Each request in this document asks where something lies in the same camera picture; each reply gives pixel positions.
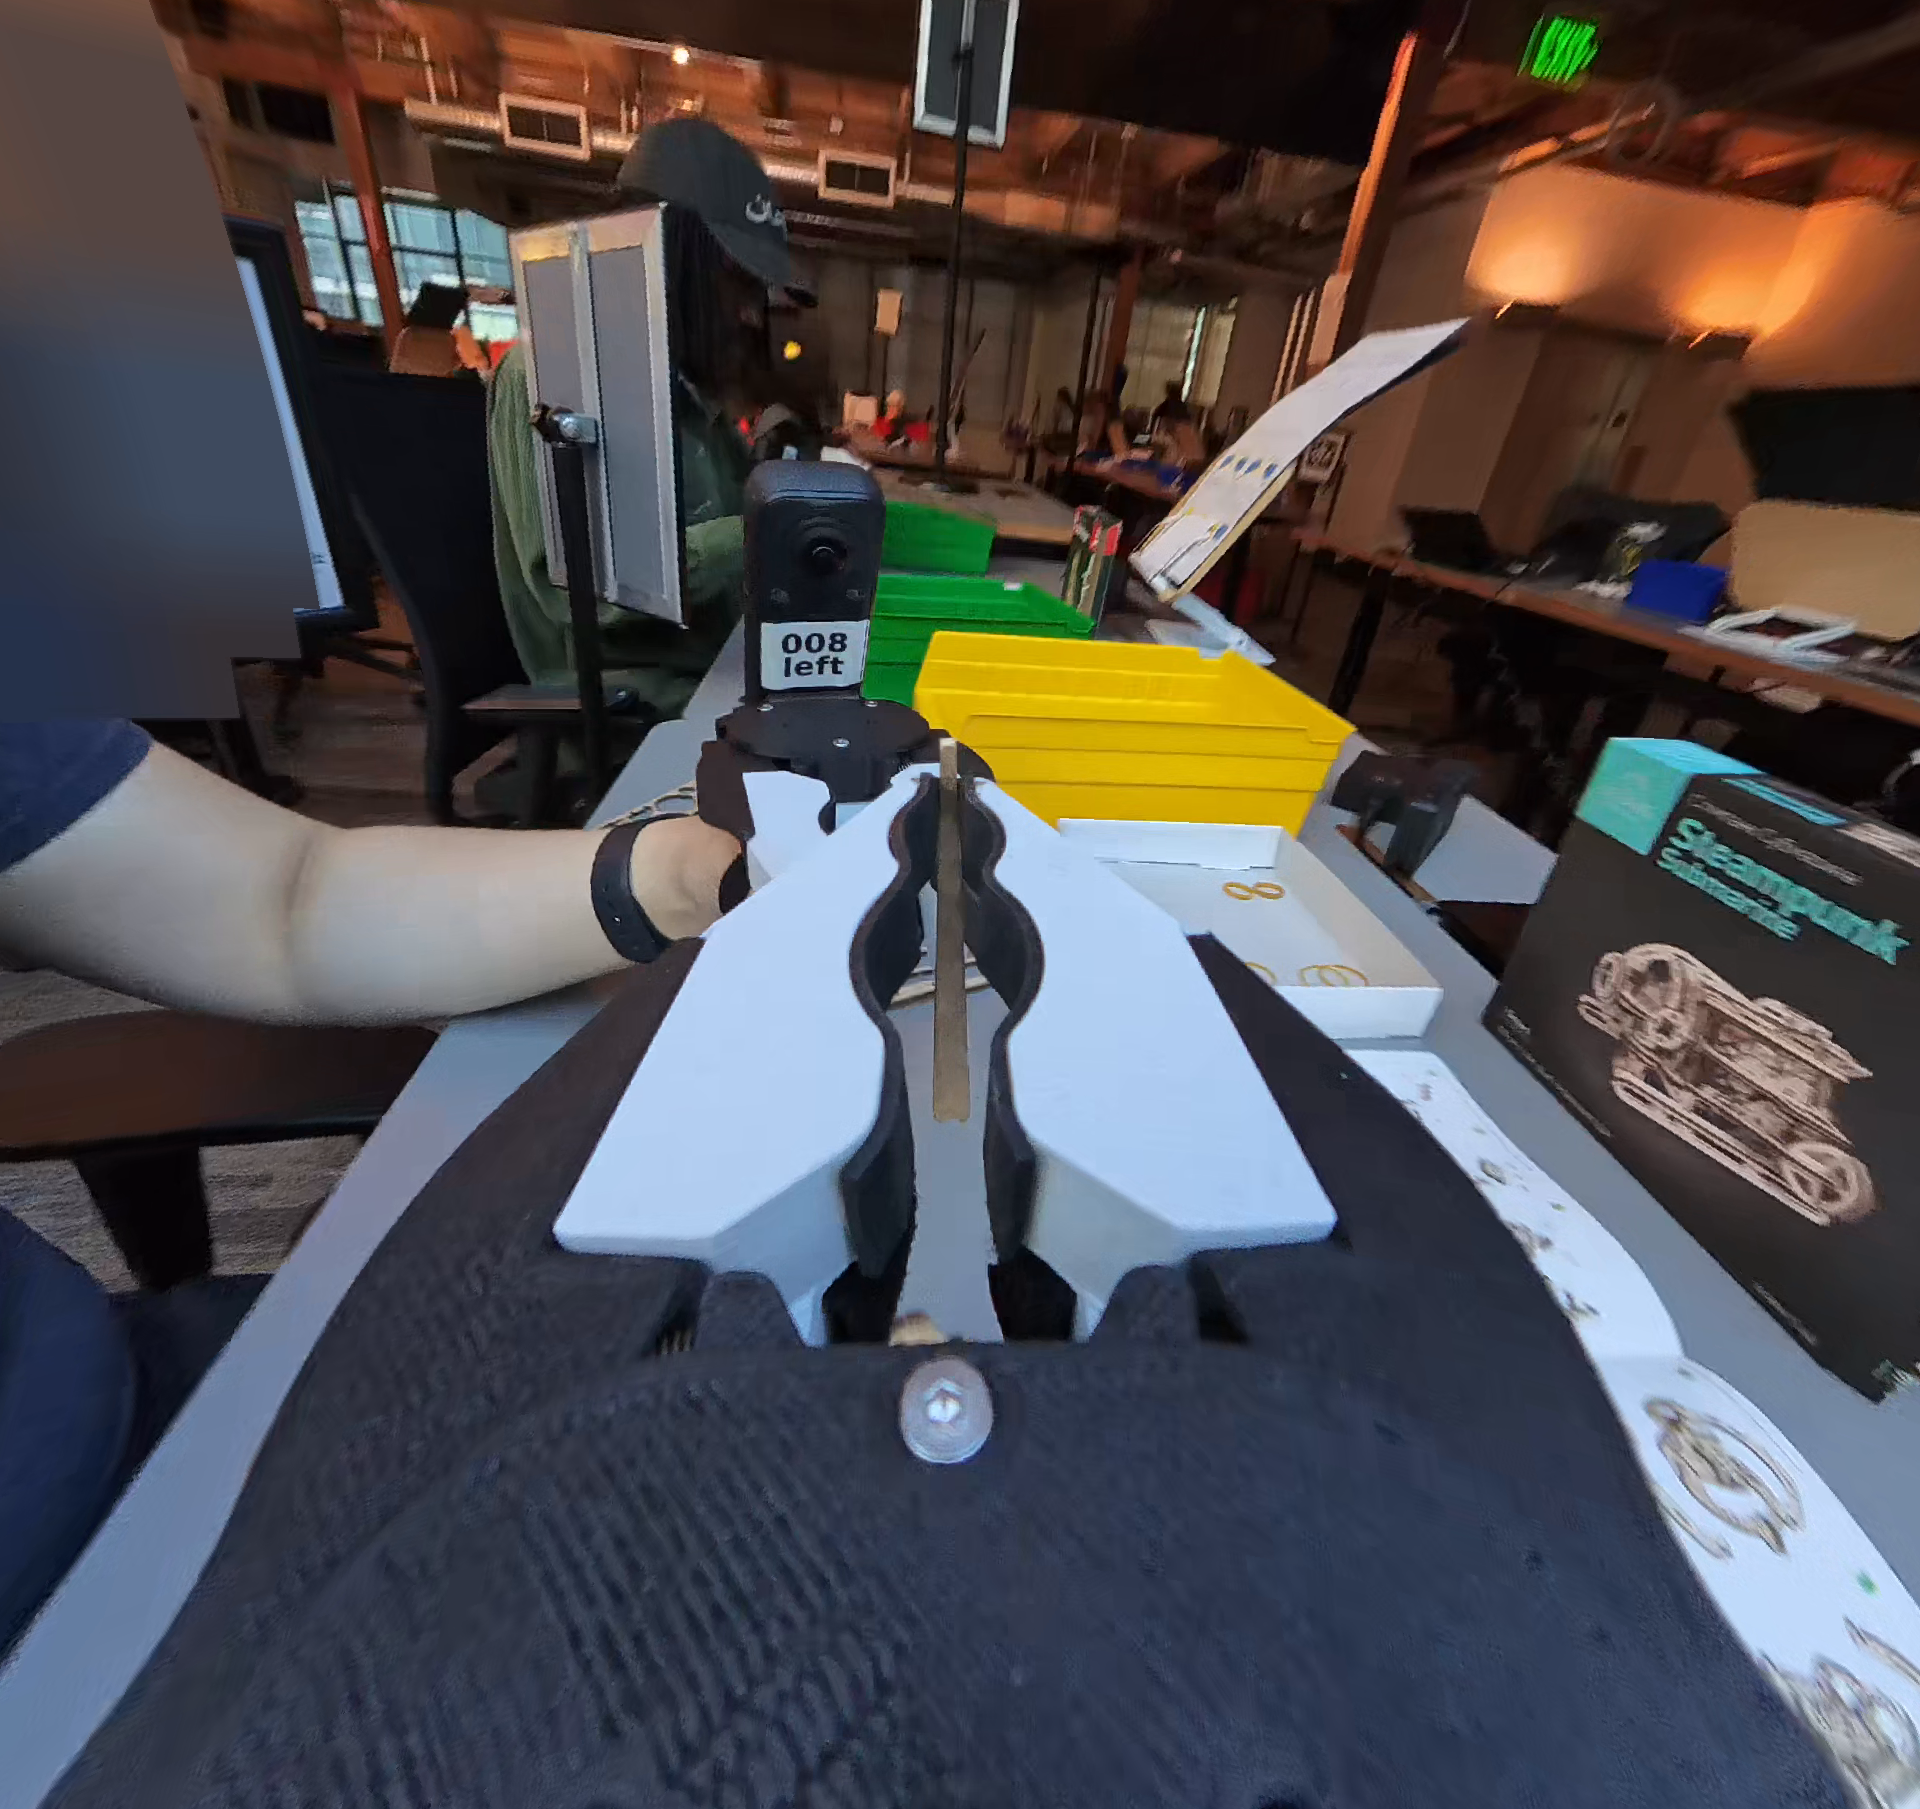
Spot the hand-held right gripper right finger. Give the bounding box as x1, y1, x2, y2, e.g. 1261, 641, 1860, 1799
967, 774, 1341, 1342

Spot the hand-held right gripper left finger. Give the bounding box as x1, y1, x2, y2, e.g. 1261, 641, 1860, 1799
551, 772, 943, 1348

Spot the thin wooden model part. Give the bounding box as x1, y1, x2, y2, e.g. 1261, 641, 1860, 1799
931, 739, 972, 1126

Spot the person's left forearm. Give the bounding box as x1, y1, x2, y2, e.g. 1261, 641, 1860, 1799
0, 720, 631, 1025

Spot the black model kit box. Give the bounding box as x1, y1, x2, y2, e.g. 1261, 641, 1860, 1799
1480, 737, 1920, 1404

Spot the person's left hand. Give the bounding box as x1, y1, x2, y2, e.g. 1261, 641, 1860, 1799
657, 816, 751, 945

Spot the single green plastic bin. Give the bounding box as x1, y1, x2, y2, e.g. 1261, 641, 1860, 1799
879, 498, 1000, 580

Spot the green plastic bin stack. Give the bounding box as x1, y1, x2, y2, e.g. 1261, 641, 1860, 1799
861, 574, 1099, 712

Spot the black wrist band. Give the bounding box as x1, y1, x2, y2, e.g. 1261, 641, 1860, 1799
589, 816, 682, 968

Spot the white cardboard tray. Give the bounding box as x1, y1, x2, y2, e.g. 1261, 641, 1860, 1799
1057, 818, 1447, 1045

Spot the large light panel on stand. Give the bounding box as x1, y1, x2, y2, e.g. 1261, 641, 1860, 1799
508, 202, 692, 808

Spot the small green red box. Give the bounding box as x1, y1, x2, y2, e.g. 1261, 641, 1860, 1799
1063, 504, 1126, 623

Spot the yellow plastic bin stack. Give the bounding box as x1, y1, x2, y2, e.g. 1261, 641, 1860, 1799
911, 628, 1356, 837

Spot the black plastic holder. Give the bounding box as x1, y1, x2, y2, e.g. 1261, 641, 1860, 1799
1329, 750, 1480, 875

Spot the black office chair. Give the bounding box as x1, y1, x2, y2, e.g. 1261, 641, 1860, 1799
319, 368, 665, 823

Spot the clipboard with printed sheet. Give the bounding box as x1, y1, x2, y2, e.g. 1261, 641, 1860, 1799
1126, 320, 1474, 607

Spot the brown chair armrest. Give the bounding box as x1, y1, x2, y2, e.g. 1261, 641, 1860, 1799
0, 1012, 439, 1288

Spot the small light panel on pole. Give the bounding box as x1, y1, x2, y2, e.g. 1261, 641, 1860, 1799
913, 0, 1024, 486

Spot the black framed screen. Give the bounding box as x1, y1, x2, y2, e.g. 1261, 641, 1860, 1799
224, 214, 380, 648

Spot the long wooden table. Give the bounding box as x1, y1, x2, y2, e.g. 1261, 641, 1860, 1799
1302, 531, 1920, 734

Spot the white printed instruction sheet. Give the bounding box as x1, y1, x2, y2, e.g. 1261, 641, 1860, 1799
1347, 1045, 1920, 1809

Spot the blue plastic bin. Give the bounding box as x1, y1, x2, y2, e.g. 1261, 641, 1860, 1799
1626, 555, 1730, 623

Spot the person's leg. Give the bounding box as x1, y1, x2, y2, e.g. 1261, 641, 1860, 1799
0, 1206, 275, 1648

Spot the brown cardboard box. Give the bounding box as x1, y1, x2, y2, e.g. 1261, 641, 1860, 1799
1723, 497, 1920, 644

